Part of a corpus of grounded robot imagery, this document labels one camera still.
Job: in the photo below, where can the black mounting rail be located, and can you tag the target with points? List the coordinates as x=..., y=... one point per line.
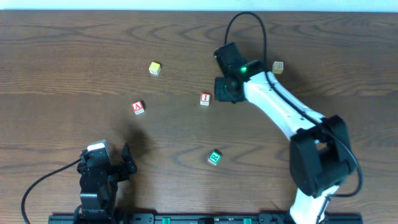
x=264, y=218

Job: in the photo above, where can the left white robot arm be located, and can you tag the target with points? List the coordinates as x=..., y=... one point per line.
x=100, y=207

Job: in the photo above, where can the red letter A block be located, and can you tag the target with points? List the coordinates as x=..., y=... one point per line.
x=138, y=107

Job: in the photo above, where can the green letter R block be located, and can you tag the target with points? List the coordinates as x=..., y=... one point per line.
x=215, y=157

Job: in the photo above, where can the yellow wooden block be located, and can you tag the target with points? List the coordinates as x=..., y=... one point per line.
x=155, y=68

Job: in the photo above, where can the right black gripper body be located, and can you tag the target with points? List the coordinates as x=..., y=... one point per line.
x=222, y=88

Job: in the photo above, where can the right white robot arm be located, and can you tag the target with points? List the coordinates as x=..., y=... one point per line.
x=320, y=155

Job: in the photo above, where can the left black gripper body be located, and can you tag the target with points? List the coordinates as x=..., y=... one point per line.
x=117, y=170

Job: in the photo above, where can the red letter I block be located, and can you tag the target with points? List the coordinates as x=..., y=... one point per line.
x=205, y=99

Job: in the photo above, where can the plain tan wooden block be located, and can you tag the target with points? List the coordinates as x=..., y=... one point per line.
x=278, y=67

